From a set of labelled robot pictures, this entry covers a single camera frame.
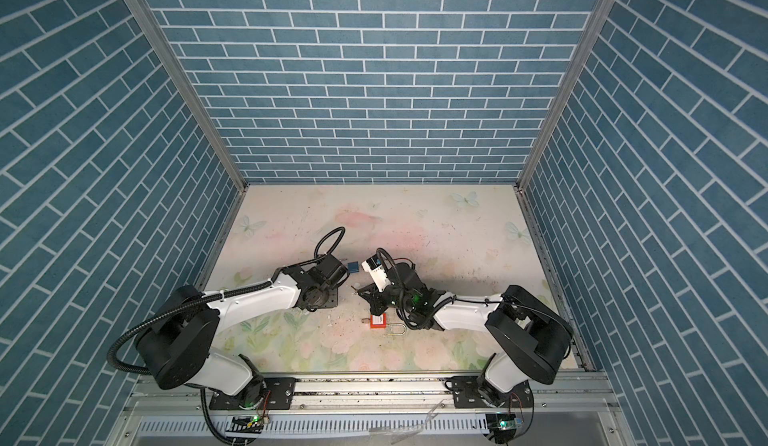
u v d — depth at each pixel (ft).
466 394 2.42
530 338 1.46
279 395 2.43
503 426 2.31
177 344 1.42
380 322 2.77
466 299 1.88
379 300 2.42
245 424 2.36
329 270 2.32
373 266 2.44
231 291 1.65
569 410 2.35
